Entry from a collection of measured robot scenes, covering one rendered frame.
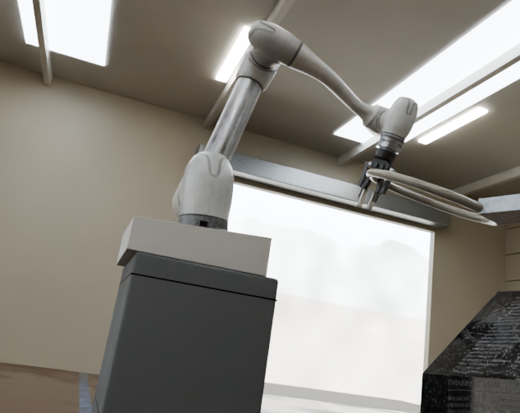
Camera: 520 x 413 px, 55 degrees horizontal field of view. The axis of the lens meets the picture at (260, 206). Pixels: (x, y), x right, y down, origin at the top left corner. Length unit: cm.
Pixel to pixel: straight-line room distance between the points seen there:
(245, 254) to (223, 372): 31
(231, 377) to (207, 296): 22
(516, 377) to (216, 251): 76
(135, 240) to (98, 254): 609
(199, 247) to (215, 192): 23
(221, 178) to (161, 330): 50
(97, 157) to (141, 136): 73
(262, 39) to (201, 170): 56
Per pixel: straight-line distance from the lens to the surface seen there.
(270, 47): 185
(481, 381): 124
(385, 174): 170
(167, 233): 135
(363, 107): 208
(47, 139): 782
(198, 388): 136
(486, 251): 1028
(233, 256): 139
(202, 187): 152
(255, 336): 139
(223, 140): 182
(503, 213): 168
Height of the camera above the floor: 60
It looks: 16 degrees up
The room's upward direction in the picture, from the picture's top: 9 degrees clockwise
